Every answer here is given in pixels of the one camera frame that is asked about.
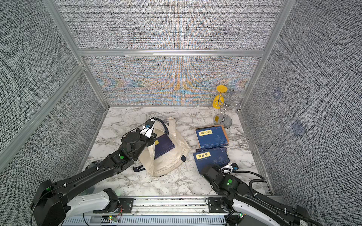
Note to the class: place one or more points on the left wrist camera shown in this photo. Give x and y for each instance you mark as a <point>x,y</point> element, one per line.
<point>148,128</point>

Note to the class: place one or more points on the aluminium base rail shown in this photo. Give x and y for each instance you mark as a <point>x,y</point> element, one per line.
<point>167,211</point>

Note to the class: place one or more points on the blue book stack in bag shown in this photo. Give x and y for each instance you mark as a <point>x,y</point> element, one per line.
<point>163,144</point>

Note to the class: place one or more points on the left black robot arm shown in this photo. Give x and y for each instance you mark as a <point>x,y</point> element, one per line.
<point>51,203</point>

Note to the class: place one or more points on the clear wine glass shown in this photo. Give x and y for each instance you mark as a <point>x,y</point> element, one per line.
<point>237,98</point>

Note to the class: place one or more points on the dark round cup cluster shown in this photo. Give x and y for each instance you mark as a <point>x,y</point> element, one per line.
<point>93,164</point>

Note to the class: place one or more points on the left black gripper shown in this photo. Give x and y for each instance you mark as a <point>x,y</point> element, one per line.
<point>152,139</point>

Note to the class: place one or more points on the yellow wine glass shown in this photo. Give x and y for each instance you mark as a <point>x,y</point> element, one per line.
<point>218,101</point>

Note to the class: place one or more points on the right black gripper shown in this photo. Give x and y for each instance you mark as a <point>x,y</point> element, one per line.
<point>216,167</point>

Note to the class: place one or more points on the cream canvas tote bag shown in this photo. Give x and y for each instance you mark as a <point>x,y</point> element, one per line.
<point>169,161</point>

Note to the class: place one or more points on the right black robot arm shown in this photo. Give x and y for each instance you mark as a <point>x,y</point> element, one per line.
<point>238,198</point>

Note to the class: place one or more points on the blue book yellow label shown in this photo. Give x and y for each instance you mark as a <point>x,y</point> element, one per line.
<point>212,136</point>
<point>215,156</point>

